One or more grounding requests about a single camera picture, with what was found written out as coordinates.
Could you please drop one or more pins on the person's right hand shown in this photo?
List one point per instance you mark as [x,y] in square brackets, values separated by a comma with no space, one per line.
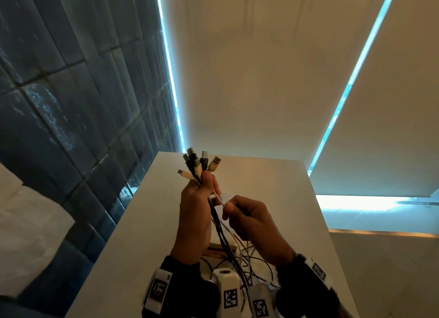
[255,225]

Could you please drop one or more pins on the person's left hand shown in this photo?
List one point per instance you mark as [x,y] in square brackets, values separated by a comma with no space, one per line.
[192,218]

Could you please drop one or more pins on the person's right thumb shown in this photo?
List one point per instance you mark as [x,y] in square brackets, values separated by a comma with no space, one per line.
[229,211]

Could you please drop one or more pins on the person's left thumb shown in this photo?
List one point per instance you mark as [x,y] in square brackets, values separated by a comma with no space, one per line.
[207,184]

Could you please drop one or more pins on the person's right forearm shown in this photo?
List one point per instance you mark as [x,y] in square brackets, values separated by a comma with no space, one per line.
[305,293]

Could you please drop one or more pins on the person's left forearm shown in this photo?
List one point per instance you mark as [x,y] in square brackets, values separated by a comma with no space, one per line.
[185,287]

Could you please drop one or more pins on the wooden box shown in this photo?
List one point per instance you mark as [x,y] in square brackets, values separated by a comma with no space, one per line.
[219,251]

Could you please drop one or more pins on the white marker tag wristband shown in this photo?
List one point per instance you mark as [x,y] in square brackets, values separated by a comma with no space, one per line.
[158,289]
[319,271]

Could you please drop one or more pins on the beige roller blind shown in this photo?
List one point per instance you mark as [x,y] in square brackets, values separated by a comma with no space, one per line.
[267,77]
[387,129]

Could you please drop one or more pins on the white crumpled cloth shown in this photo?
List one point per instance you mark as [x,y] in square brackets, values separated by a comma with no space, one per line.
[27,232]

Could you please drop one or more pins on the white wrist camera with marker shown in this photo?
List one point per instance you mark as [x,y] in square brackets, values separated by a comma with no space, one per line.
[228,290]

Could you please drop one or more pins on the grey wrist camera with marker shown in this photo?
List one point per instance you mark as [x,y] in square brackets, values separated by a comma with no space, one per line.
[260,302]

